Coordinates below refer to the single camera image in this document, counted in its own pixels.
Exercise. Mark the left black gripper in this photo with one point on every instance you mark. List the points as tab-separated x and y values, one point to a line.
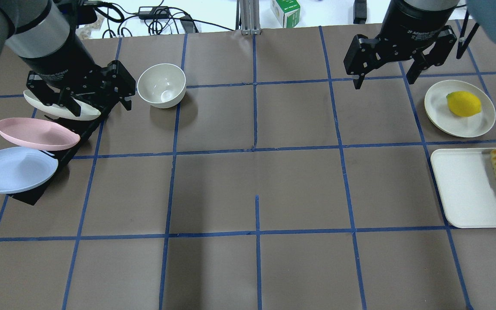
55	59

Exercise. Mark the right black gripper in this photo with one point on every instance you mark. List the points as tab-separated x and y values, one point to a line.
409	25

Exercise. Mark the cream bowl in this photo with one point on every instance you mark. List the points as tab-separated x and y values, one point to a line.
162	86

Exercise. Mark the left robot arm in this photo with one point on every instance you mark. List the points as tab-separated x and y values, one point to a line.
65	73

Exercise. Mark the aluminium frame post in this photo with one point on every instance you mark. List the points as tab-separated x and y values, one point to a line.
248	17

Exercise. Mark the blue plate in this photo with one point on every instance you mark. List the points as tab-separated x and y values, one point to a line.
23	169

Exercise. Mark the black power adapter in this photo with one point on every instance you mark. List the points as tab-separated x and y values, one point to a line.
154	12

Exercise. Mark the black plate rack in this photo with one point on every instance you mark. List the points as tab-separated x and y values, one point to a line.
84	129

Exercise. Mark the white rectangular tray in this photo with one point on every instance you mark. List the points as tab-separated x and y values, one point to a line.
467	186

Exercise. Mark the cream plate under lemon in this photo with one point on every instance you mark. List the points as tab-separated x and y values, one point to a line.
440	116

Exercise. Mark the pink plate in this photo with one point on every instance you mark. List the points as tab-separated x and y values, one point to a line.
35	133

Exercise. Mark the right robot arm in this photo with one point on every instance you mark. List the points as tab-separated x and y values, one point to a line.
418	30

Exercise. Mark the yellow lemon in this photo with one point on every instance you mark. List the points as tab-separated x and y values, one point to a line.
463	104

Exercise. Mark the green white carton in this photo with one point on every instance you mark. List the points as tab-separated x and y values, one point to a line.
287	12

